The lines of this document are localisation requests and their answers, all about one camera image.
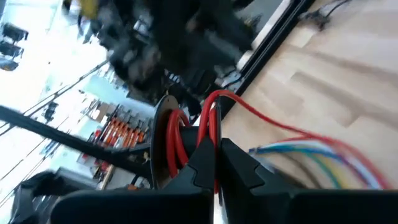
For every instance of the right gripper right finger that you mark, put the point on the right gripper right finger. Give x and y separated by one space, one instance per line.
280 208

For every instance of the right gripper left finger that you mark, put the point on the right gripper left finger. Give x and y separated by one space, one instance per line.
140 208

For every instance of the black rig frame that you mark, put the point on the black rig frame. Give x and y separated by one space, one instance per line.
273 37

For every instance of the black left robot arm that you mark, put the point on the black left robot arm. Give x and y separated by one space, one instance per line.
186 37

